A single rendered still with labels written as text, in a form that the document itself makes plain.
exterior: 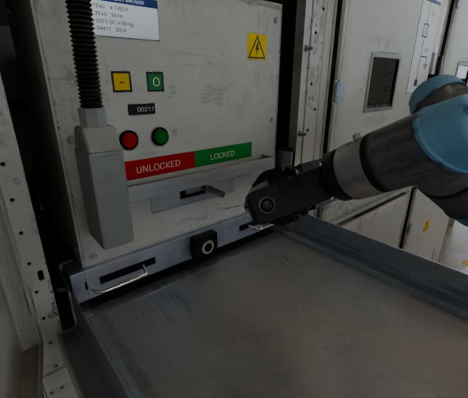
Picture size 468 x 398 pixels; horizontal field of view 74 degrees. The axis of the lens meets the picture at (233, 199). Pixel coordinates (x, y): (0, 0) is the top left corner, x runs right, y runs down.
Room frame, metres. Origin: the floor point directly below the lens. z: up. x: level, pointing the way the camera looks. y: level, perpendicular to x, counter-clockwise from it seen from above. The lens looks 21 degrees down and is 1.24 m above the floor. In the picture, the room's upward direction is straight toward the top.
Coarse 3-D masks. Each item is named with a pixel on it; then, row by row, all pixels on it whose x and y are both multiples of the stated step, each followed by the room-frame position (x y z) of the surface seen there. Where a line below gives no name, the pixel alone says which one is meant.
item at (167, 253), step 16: (224, 224) 0.67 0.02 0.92; (240, 224) 0.70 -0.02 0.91; (256, 224) 0.74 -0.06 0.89; (176, 240) 0.59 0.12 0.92; (224, 240) 0.67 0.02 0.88; (128, 256) 0.52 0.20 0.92; (144, 256) 0.54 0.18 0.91; (160, 256) 0.56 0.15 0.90; (176, 256) 0.58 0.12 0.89; (64, 272) 0.49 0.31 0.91; (80, 272) 0.46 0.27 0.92; (112, 272) 0.50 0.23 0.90; (128, 272) 0.52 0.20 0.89; (80, 288) 0.46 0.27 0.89
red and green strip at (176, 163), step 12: (240, 144) 0.71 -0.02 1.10; (168, 156) 0.60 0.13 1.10; (180, 156) 0.61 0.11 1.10; (192, 156) 0.63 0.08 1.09; (204, 156) 0.65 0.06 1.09; (216, 156) 0.67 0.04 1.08; (228, 156) 0.69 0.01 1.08; (240, 156) 0.71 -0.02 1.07; (132, 168) 0.55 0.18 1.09; (144, 168) 0.56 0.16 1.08; (156, 168) 0.58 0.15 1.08; (168, 168) 0.59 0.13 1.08; (180, 168) 0.61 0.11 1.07
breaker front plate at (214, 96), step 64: (64, 0) 0.50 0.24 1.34; (192, 0) 0.64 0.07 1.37; (64, 64) 0.50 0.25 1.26; (128, 64) 0.56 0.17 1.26; (192, 64) 0.64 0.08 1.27; (256, 64) 0.74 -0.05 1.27; (64, 128) 0.49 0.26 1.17; (128, 128) 0.55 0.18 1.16; (192, 128) 0.63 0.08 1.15; (256, 128) 0.75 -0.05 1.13
